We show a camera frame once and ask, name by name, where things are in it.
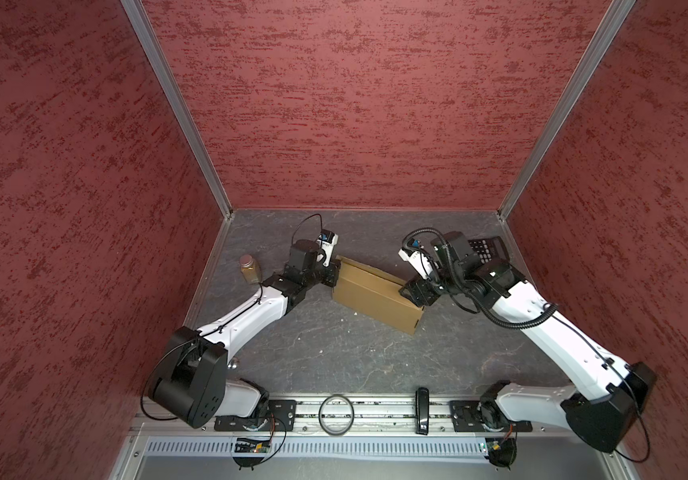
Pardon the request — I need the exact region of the brown cardboard box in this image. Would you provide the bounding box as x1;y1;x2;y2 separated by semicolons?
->
333;256;424;335

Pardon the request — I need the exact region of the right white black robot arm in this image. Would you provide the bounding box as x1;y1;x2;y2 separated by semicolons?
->
399;227;657;453

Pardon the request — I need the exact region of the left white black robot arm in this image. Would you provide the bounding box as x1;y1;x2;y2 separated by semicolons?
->
141;229;341;428

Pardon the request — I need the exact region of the black desk calculator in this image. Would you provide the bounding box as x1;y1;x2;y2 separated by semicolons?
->
469;236;510;264

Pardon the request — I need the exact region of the spice jar pink lid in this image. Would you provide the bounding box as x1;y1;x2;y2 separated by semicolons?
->
239;254;262;284

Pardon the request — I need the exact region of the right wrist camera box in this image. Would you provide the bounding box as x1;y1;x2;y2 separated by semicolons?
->
399;237;437;281

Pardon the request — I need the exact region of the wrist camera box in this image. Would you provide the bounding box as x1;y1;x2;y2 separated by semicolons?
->
318;229;339;267
399;237;437;281

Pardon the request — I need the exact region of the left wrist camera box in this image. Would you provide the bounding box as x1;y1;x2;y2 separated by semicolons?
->
318;229;339;267

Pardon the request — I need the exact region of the black handle bar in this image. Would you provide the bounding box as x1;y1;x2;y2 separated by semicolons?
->
414;387;430;436

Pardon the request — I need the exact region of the black cable ring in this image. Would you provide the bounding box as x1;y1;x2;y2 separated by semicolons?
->
318;393;356;437

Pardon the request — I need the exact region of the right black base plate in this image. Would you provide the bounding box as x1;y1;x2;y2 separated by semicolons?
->
449;400;533;434

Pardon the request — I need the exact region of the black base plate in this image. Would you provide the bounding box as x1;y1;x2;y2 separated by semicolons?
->
214;399;297;433
449;400;533;434

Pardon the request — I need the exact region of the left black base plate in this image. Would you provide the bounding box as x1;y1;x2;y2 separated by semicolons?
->
214;399;297;433

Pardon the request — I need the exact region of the aluminium front rail frame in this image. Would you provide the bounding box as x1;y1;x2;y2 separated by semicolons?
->
110;393;638;479

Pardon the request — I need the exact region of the right circuit board with wires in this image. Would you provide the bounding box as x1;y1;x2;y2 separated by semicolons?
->
486;437;518;469

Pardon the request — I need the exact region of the circuit board with wires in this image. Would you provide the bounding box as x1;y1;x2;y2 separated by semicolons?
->
232;437;273;469
486;437;518;469

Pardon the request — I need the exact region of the left circuit board with wires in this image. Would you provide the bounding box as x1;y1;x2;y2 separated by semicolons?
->
232;437;273;469

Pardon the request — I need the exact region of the left aluminium corner post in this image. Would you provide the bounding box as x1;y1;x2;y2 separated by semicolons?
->
121;0;234;221

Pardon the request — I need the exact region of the aluminium corner post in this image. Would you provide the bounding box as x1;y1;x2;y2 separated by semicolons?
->
498;0;636;223
121;0;234;221

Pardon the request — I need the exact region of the right aluminium corner post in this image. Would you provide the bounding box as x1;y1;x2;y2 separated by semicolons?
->
498;0;636;223

